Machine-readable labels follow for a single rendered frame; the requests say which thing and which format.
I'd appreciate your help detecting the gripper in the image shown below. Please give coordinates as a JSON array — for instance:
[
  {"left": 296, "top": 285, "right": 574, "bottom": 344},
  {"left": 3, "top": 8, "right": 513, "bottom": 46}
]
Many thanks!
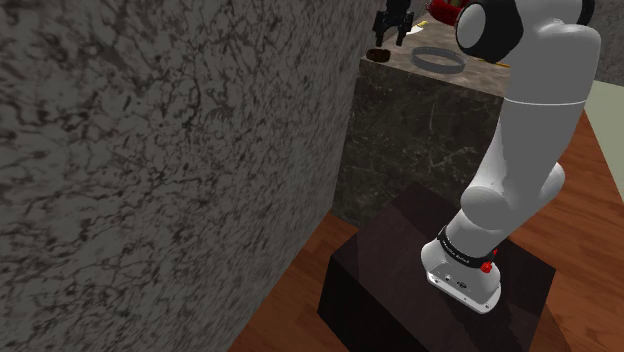
[{"left": 372, "top": 0, "right": 416, "bottom": 48}]

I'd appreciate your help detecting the dark robot stand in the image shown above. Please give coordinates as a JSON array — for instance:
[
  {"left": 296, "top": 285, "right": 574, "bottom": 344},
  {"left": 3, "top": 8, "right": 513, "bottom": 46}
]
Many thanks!
[{"left": 317, "top": 182, "right": 557, "bottom": 352}]

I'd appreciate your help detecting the red round pot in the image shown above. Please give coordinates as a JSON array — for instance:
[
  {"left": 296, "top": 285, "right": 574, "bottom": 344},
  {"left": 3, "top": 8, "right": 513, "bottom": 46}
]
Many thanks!
[{"left": 425, "top": 0, "right": 464, "bottom": 27}]

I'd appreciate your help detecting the dark marble counter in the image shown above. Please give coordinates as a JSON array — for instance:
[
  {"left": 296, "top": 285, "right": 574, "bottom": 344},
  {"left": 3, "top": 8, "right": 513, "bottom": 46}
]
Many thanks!
[{"left": 331, "top": 11, "right": 512, "bottom": 229}]

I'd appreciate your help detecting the grey metal ring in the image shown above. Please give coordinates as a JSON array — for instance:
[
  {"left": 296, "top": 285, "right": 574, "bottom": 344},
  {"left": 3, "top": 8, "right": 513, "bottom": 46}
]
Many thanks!
[{"left": 410, "top": 45, "right": 466, "bottom": 75}]

